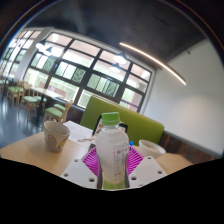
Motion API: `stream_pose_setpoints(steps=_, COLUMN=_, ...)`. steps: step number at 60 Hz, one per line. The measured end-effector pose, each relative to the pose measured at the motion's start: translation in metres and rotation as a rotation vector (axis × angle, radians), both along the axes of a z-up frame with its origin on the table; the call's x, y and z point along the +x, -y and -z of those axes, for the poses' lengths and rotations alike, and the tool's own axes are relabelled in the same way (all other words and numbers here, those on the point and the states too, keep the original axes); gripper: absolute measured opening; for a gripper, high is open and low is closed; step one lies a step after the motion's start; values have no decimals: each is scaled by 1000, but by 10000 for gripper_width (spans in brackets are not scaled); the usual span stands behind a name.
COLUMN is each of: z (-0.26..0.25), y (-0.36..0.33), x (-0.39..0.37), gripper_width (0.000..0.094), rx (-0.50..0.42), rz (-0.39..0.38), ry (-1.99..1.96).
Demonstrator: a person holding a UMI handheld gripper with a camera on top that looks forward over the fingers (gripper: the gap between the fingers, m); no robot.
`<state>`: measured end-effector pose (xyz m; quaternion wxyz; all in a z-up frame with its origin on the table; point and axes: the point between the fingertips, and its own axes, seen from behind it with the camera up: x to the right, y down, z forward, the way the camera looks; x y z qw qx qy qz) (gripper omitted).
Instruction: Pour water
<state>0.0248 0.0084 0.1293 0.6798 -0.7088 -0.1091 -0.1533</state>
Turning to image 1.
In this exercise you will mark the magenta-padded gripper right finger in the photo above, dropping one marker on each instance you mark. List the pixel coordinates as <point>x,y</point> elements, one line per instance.
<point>148,170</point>

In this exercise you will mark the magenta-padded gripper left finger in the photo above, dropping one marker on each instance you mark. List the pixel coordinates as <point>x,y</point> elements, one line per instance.
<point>77,171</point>

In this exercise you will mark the green-capped clear drink bottle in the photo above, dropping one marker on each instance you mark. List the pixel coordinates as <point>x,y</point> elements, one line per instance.
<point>112,150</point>

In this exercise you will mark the white ceramic bowl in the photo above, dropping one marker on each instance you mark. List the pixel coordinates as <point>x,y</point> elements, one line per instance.
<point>151,148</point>

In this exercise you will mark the small dark-edged card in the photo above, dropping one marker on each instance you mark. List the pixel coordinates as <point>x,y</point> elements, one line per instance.
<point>91,146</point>

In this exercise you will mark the white paper sheet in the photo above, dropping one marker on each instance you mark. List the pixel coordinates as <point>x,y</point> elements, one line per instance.
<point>78,131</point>

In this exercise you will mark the beige paper cup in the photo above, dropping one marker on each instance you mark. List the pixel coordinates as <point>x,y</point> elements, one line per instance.
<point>55,136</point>

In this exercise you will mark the green upholstered bench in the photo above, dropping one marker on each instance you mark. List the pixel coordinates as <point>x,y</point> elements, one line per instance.
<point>143,126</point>

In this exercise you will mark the wooden dining table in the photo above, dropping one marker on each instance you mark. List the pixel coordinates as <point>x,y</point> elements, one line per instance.
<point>46,92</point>

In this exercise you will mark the wooden chairs with green seats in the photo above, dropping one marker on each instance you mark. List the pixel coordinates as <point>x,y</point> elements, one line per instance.
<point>31,99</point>

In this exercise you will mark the large dark-framed window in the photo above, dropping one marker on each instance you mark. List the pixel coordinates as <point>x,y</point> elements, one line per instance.
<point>76,63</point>

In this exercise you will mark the long curved ceiling light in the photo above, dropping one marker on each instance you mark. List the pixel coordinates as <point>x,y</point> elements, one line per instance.
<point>156,61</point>

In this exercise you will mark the dark pendant ceiling lamps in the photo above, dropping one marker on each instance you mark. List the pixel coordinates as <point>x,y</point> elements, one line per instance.
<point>119,59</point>

